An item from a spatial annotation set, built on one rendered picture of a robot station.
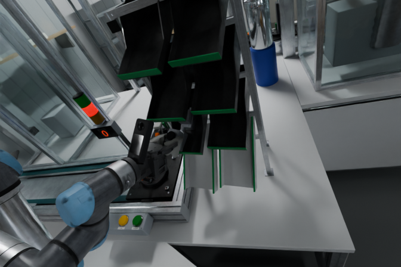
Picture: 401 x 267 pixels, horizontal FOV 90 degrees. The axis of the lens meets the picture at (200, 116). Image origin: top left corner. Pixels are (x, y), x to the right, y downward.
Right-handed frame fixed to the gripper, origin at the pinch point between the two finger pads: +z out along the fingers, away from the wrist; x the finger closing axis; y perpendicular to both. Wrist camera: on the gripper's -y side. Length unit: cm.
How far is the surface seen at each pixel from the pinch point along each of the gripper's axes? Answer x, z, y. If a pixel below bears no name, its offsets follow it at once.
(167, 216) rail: -8.3, 1.6, 39.8
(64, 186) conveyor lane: -86, -3, 49
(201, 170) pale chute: 2.9, 12.4, 19.9
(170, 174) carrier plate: -15.1, 13.8, 28.8
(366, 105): 64, 90, 6
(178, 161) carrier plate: -15.5, 21.0, 25.4
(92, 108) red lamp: -45.9, 1.3, -3.9
